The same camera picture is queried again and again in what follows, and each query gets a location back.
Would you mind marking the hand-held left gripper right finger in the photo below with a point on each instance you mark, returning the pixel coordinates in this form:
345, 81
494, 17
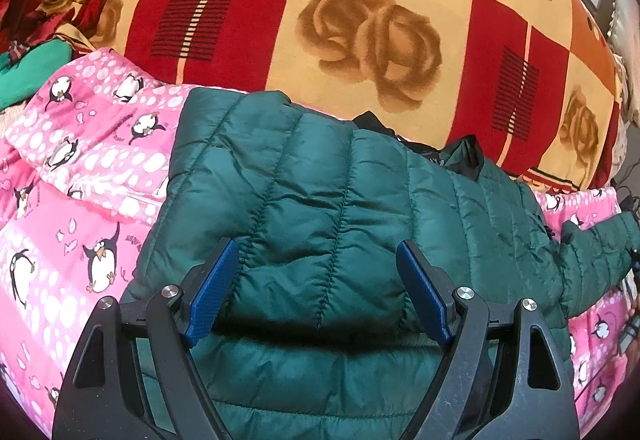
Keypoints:
425, 292

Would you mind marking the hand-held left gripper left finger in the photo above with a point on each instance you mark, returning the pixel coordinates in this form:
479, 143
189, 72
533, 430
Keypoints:
215, 290

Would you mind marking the green puffer jacket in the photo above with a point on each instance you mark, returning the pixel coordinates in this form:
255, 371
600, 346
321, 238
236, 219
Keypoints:
325, 195

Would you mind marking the pink penguin blanket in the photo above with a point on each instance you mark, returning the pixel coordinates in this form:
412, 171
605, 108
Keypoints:
75, 170

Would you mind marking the pale patterned cloth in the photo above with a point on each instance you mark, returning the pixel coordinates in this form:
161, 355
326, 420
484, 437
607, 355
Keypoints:
622, 120

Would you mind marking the green cloth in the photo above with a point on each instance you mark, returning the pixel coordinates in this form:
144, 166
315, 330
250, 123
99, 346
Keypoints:
30, 75

